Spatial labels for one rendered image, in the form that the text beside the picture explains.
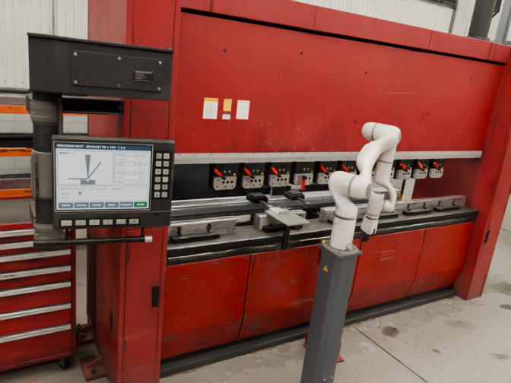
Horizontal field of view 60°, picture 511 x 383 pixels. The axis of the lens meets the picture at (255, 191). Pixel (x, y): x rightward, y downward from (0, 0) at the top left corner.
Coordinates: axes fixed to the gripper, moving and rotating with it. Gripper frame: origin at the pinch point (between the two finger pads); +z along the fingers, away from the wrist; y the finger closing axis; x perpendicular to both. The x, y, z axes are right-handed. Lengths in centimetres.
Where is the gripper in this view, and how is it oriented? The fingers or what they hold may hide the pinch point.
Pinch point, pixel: (366, 238)
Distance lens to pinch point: 290.5
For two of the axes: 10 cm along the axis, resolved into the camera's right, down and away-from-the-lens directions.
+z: -1.4, 9.3, 3.5
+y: 3.9, 3.8, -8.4
